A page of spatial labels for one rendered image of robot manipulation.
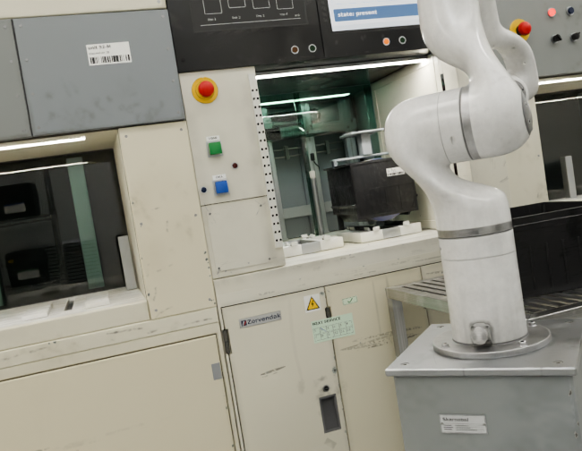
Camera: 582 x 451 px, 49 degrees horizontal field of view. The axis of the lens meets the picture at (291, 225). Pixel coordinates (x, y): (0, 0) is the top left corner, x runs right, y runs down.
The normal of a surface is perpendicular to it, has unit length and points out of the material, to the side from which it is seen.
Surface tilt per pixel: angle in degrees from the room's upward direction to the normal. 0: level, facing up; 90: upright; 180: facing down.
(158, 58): 90
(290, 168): 90
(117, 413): 90
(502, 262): 90
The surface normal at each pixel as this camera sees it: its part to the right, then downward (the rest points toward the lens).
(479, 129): -0.38, 0.36
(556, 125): 0.29, 0.00
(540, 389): -0.46, 0.12
